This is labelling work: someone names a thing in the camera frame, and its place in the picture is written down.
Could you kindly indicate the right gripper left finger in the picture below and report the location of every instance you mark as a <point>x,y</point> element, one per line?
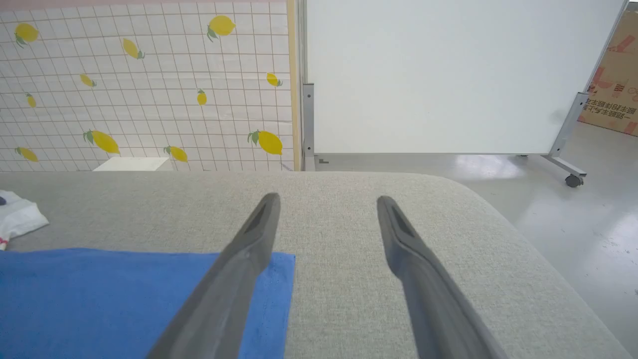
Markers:
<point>234,284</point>

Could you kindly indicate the blue cloth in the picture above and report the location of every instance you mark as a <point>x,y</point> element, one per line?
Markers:
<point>99,299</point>

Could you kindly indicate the white box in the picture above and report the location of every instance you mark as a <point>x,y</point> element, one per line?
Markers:
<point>132,164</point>

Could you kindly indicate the white partition board on stand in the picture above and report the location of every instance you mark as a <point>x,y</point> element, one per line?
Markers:
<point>438,80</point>

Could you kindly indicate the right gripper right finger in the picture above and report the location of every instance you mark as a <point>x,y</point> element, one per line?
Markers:
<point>428,294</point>

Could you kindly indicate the lemon print tiled panel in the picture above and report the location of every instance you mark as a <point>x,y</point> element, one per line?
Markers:
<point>149,75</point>

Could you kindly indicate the brown cardboard box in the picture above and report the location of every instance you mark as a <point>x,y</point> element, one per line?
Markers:
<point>615,85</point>

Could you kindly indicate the white cloth garment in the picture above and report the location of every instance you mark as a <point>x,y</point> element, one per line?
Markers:
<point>20,217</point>

